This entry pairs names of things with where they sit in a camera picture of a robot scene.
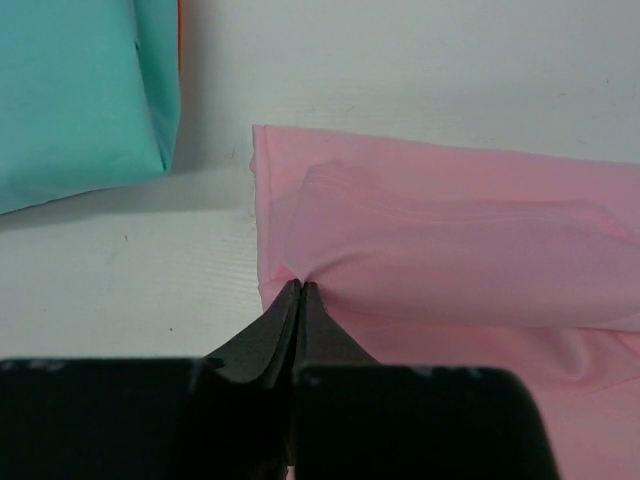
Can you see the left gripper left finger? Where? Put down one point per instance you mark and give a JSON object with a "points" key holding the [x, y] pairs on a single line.
{"points": [[225, 415]]}

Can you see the folded teal t shirt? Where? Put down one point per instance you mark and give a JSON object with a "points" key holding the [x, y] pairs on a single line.
{"points": [[90, 96]]}

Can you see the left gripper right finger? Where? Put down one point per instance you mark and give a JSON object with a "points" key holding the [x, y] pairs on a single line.
{"points": [[358, 419]]}

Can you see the pink t shirt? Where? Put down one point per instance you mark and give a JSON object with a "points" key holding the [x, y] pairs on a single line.
{"points": [[445, 255]]}

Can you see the folded orange t shirt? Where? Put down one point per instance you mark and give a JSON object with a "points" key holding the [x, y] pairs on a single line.
{"points": [[181, 45]]}

